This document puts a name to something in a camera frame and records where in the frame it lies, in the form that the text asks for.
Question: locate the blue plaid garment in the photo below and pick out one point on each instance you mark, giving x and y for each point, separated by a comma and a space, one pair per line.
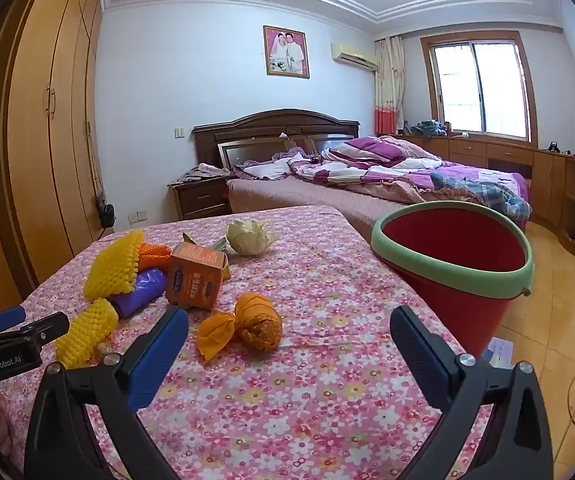
487, 195

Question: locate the small yellow foam net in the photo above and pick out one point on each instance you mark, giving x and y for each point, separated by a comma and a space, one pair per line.
87, 332

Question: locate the purple plastic bag roll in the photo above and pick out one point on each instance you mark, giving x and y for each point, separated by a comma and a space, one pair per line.
140, 292

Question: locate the peanut in shell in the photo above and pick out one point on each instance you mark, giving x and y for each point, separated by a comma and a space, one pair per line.
103, 348

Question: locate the framed wall photo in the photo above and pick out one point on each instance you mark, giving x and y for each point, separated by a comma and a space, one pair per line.
287, 52

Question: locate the black plugged charger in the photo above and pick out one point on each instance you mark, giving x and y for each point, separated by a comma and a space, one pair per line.
107, 214

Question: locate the dark wooden nightstand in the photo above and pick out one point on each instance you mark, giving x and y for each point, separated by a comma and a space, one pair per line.
200, 197

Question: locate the pale napa cabbage piece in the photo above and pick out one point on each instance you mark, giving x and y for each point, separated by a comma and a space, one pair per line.
250, 237

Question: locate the orange mesh bag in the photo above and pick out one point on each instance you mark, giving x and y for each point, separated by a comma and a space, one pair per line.
257, 322

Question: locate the small black device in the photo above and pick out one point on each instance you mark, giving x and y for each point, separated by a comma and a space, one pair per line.
553, 147

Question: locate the dark wooden headboard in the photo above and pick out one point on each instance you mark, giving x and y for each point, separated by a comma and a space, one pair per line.
267, 127

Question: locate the paper sheet on floor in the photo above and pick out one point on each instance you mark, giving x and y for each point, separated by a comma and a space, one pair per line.
500, 352

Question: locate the clothes heap on nightstand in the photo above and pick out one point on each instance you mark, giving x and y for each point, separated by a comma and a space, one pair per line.
205, 171

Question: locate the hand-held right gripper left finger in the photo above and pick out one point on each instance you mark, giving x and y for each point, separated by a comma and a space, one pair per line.
157, 355

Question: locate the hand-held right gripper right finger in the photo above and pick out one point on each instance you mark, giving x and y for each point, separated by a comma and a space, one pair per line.
422, 360

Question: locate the orange foam net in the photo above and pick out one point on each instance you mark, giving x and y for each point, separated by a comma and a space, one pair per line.
155, 256

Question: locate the blue clothes pile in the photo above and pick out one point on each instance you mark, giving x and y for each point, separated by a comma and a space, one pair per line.
430, 127

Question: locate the white wall outlet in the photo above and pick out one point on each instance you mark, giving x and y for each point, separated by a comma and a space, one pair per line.
137, 217

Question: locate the orange cardboard box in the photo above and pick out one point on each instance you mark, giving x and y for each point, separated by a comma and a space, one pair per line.
195, 277

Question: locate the white pillow with purple frill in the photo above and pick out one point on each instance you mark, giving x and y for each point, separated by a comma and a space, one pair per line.
267, 169

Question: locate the wooden framed window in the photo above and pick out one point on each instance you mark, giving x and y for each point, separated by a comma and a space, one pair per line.
477, 85

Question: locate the thin wooden pole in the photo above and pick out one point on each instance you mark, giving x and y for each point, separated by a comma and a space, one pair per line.
92, 160

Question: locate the wall air conditioner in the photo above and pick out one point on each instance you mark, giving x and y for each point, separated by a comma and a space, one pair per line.
352, 55

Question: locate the pink floral tablecloth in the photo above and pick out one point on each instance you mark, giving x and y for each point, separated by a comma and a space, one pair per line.
292, 385

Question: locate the wooden wardrobe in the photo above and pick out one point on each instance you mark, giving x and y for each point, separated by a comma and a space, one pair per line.
42, 135

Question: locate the purple floral quilt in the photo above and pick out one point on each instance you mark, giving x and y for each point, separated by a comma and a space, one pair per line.
382, 160

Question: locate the large yellow foam net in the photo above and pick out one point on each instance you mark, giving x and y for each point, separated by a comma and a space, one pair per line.
112, 267

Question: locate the cream and red curtain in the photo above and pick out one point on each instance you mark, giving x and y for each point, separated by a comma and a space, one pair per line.
388, 90

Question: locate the red bucket with green rim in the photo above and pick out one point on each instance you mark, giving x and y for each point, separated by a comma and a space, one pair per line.
447, 260

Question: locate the bed with brown mattress cover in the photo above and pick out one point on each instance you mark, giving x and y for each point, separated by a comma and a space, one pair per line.
287, 195

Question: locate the long wooden cabinet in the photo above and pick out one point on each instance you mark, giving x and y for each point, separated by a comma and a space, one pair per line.
542, 180

